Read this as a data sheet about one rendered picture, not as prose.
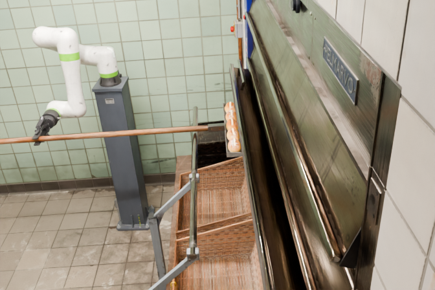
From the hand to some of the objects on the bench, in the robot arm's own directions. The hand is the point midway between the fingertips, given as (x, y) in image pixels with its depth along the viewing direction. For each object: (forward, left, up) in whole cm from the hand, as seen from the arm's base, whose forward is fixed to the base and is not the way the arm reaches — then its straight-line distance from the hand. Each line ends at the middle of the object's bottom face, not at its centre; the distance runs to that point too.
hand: (37, 138), depth 240 cm
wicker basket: (+56, +99, -61) cm, 129 cm away
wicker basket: (-4, +95, -61) cm, 113 cm away
